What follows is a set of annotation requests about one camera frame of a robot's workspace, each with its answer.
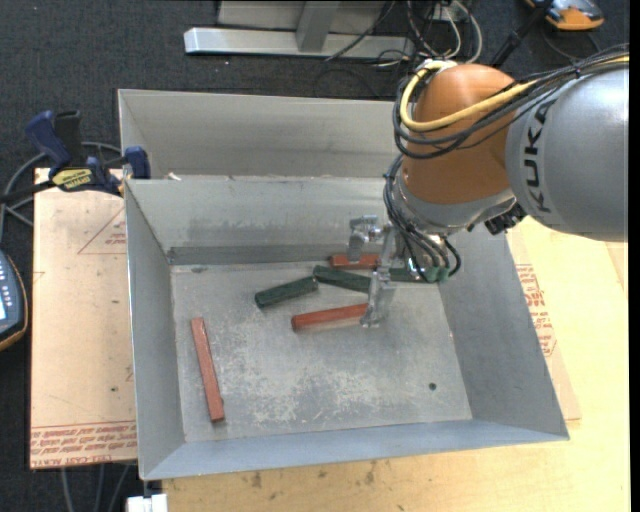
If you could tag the brown cardboard board, red print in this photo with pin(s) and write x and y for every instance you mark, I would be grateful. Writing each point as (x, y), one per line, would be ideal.
(80, 320)

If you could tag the red-brown flat block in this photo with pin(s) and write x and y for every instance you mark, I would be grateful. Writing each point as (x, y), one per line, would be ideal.
(342, 261)
(207, 370)
(325, 317)

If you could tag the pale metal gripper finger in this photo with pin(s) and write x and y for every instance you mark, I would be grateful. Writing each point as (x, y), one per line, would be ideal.
(356, 239)
(378, 302)

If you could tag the dark green flat block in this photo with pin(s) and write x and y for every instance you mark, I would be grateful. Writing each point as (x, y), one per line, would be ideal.
(286, 292)
(340, 278)

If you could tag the grey metal bin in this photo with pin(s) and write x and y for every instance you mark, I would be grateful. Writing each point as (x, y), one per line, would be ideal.
(320, 380)

